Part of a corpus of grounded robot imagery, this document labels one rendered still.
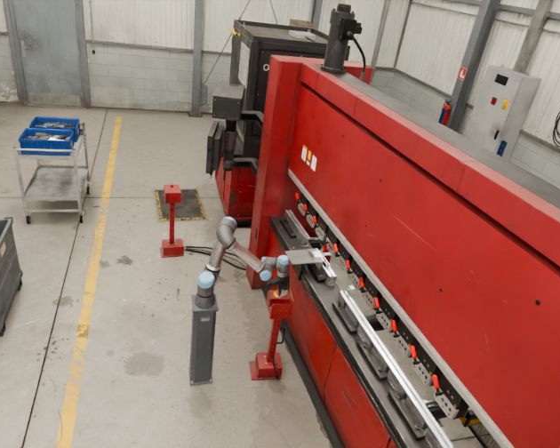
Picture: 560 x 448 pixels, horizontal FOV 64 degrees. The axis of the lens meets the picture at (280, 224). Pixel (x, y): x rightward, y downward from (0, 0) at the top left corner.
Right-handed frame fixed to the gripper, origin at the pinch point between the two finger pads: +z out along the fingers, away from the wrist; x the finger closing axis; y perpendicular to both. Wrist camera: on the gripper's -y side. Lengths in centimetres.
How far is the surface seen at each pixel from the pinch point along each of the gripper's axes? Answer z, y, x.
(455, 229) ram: -111, 64, -92
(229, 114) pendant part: -99, -27, 124
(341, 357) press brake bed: 13, 36, -51
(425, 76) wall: -22, 398, 627
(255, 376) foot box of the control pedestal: 82, -16, -2
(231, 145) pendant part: -57, -24, 162
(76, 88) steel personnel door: 21, -295, 686
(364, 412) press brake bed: 23, 41, -87
